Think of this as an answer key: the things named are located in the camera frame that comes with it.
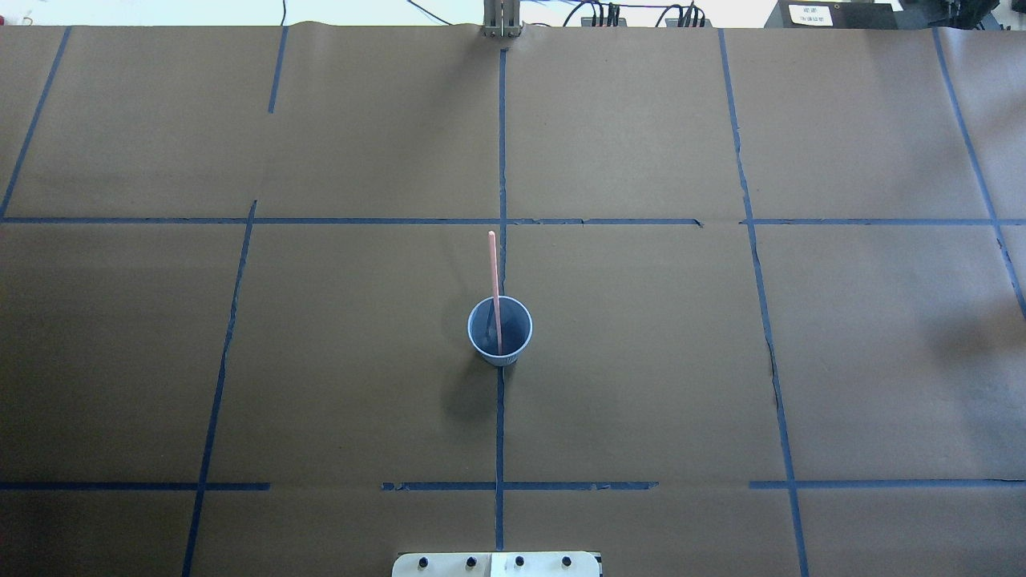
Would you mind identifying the blue plastic cup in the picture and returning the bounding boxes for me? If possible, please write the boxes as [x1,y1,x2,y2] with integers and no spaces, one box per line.
[467,296,534,366]

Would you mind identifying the red chopstick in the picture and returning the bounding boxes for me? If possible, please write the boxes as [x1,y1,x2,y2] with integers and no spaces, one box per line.
[487,230,503,357]

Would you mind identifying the far orange connector board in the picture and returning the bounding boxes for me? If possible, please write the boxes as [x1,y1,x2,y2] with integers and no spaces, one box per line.
[580,3,627,28]

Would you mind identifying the black labelled box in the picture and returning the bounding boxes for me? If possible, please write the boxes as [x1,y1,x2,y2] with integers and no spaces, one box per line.
[763,1,899,30]

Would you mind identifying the aluminium frame post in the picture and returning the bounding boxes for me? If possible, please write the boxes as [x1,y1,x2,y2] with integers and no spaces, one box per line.
[481,0,523,38]

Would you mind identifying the white pedestal column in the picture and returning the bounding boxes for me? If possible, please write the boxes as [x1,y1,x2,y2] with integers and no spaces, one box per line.
[391,551,604,576]

